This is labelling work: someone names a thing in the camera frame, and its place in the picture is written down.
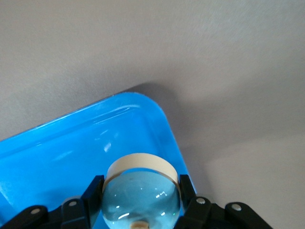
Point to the blue plastic tray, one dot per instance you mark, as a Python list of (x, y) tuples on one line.
[(59, 155)]

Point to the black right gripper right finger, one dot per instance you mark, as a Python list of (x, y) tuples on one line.
[(205, 214)]

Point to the light blue call bell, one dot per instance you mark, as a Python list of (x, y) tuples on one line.
[(140, 198)]

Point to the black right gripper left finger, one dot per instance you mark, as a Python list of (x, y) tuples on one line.
[(71, 214)]

